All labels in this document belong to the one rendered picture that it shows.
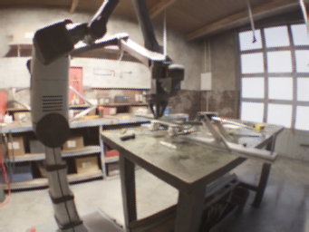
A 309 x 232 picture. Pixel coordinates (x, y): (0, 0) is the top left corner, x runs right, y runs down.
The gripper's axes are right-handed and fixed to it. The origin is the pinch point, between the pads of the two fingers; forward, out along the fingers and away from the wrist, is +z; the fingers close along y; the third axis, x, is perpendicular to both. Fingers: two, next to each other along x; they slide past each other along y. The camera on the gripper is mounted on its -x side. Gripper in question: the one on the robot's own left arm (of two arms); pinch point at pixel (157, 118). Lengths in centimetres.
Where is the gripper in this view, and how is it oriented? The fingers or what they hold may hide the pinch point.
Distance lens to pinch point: 63.1
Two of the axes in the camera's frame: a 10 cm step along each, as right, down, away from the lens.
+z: -0.1, 9.9, 1.1
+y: 8.3, -0.5, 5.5
